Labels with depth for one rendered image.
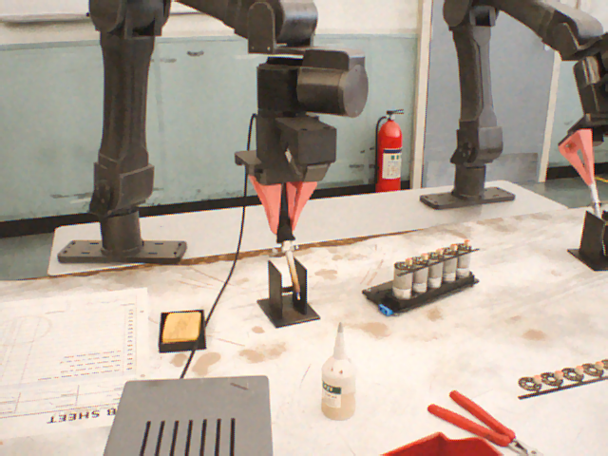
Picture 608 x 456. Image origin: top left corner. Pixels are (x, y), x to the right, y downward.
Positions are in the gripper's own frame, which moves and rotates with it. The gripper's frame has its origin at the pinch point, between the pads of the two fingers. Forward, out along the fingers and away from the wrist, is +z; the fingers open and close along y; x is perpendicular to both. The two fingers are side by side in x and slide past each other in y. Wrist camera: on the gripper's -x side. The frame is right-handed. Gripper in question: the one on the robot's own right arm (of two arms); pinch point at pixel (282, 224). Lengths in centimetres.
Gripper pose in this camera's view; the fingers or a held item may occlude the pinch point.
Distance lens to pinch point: 73.4
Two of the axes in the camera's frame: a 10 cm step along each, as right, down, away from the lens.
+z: -0.1, 9.3, 3.7
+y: 9.2, -1.4, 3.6
